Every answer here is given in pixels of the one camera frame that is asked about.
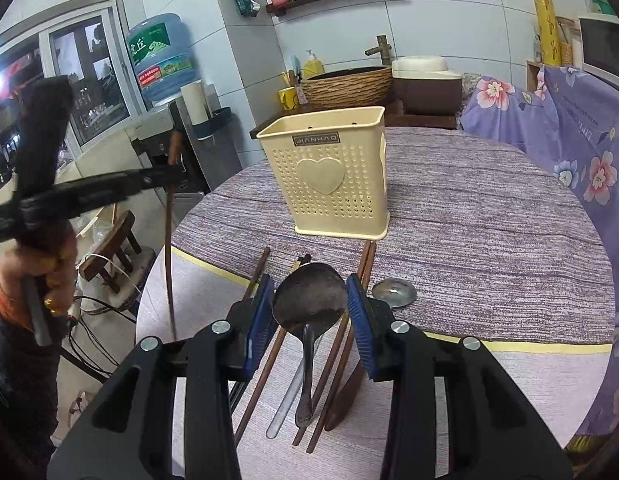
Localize small silver metal spoon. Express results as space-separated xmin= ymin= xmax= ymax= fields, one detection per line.
xmin=371 ymin=278 xmax=417 ymax=309

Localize brown wooden chopstick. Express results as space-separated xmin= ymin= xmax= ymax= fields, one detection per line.
xmin=306 ymin=242 xmax=377 ymax=454
xmin=292 ymin=249 xmax=364 ymax=446
xmin=233 ymin=246 xmax=272 ymax=447

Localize large dark metal ladle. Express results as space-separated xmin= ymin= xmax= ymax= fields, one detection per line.
xmin=272 ymin=262 xmax=346 ymax=429

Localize black chopstick gold band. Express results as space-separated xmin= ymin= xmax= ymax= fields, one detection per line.
xmin=228 ymin=253 xmax=313 ymax=411

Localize cream plastic utensil holder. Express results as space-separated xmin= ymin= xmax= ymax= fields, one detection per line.
xmin=256 ymin=122 xmax=390 ymax=240

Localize left hand yellow nails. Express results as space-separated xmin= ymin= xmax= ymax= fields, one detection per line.
xmin=0 ymin=229 xmax=77 ymax=332

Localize wooden stool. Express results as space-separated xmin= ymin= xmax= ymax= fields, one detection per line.
xmin=77 ymin=210 xmax=156 ymax=312

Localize water dispenser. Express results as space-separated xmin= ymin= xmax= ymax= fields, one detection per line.
xmin=131 ymin=81 xmax=243 ymax=196

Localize blue water jug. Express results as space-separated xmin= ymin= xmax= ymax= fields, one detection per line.
xmin=126 ymin=13 xmax=198 ymax=104

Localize striped purple tablecloth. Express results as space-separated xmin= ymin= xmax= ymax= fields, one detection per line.
xmin=134 ymin=126 xmax=617 ymax=480

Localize yellow mug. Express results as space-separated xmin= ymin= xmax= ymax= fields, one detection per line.
xmin=278 ymin=87 xmax=300 ymax=112

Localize green hanging packet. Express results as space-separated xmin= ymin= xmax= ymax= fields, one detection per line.
xmin=234 ymin=0 xmax=260 ymax=18

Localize yellow soap bottle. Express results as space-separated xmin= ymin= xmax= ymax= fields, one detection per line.
xmin=302 ymin=50 xmax=325 ymax=80

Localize woven basin sink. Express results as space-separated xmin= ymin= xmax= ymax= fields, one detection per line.
xmin=302 ymin=66 xmax=393 ymax=110

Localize purple floral cloth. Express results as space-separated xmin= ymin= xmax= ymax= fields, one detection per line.
xmin=460 ymin=66 xmax=619 ymax=463

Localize cream brown rice cooker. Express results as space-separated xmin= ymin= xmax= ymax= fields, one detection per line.
xmin=392 ymin=55 xmax=462 ymax=116

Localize bronze faucet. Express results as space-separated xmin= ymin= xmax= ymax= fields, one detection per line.
xmin=365 ymin=35 xmax=392 ymax=67

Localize white microwave oven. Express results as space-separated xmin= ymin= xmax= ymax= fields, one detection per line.
xmin=579 ymin=13 xmax=619 ymax=86

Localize yellow paper roll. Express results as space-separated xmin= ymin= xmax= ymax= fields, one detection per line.
xmin=533 ymin=0 xmax=562 ymax=66

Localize window with white frame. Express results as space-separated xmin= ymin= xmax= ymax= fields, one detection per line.
xmin=38 ymin=4 xmax=146 ymax=146

